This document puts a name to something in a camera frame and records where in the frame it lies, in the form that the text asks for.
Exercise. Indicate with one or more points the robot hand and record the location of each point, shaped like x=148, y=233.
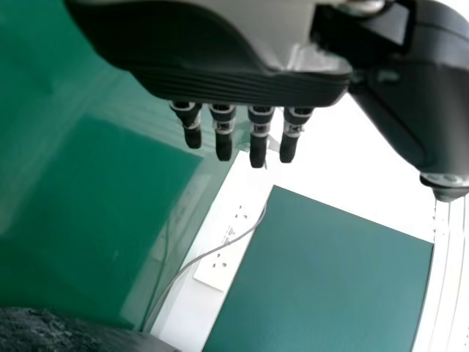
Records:
x=256, y=47

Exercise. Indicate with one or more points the white socket strip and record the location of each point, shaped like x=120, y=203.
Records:
x=216, y=264

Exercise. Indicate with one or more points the dark grey textured object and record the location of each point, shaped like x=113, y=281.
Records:
x=55, y=331

